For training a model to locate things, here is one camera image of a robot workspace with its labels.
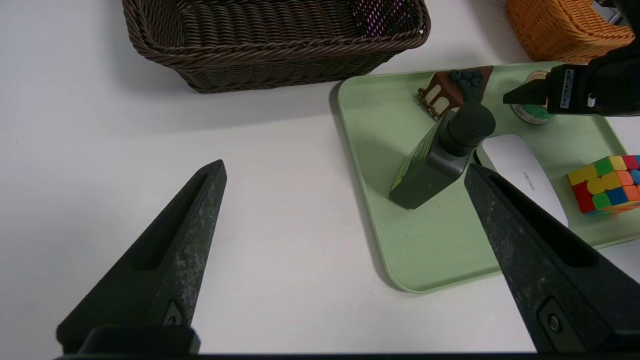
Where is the dark brown wicker basket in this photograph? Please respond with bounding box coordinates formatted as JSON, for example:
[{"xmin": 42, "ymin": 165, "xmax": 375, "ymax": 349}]
[{"xmin": 122, "ymin": 0, "xmax": 432, "ymax": 94}]

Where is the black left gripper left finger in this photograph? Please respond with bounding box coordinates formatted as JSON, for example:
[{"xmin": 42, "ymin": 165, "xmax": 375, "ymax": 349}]
[{"xmin": 56, "ymin": 159, "xmax": 227, "ymax": 353}]

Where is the dark bottle with black cap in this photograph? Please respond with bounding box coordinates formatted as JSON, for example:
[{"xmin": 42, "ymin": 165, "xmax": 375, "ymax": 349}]
[{"xmin": 389, "ymin": 102, "xmax": 497, "ymax": 210}]

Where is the colourful puzzle cube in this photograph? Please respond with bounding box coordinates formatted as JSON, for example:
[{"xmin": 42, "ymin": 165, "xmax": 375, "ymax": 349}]
[{"xmin": 567, "ymin": 154, "xmax": 640, "ymax": 216}]

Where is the small tin can green label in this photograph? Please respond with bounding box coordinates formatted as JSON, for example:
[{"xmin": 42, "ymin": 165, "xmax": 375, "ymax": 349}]
[{"xmin": 511, "ymin": 70, "xmax": 555, "ymax": 125}]

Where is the white oblong plastic case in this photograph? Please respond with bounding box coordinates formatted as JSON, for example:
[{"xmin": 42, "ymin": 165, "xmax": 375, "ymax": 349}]
[{"xmin": 481, "ymin": 134, "xmax": 570, "ymax": 228}]

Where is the chocolate cake slice toy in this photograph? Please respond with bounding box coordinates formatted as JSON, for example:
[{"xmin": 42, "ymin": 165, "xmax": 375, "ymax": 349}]
[{"xmin": 418, "ymin": 65, "xmax": 495, "ymax": 121}]

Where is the light green plastic tray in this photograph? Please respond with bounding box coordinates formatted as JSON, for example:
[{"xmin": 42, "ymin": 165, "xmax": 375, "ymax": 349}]
[{"xmin": 337, "ymin": 61, "xmax": 640, "ymax": 295}]

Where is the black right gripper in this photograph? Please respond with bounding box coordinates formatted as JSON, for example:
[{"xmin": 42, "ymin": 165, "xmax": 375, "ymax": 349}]
[{"xmin": 502, "ymin": 42, "xmax": 640, "ymax": 117}]

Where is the orange wicker basket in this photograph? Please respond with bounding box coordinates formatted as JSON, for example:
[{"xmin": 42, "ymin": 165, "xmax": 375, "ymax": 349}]
[{"xmin": 505, "ymin": 0, "xmax": 636, "ymax": 63}]

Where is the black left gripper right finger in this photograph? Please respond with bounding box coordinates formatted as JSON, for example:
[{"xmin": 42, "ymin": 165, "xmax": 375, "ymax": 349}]
[{"xmin": 464, "ymin": 164, "xmax": 640, "ymax": 353}]

